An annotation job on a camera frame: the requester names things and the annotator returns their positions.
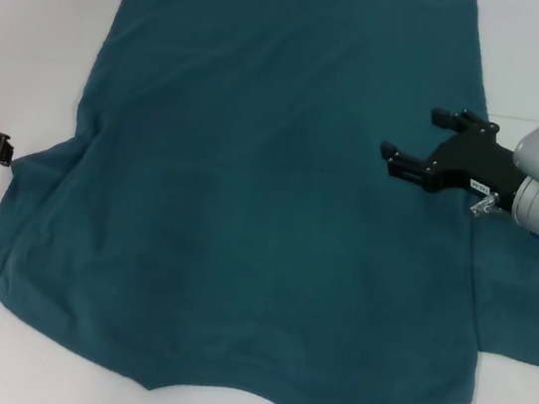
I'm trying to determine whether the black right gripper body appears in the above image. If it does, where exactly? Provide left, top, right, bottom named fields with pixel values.
left=420, top=122, right=535, bottom=210

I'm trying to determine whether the teal blue shirt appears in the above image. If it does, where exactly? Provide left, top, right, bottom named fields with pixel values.
left=0, top=0, right=539, bottom=404

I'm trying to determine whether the right gripper cable with plugs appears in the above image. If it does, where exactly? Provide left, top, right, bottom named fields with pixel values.
left=461, top=187, right=539, bottom=264

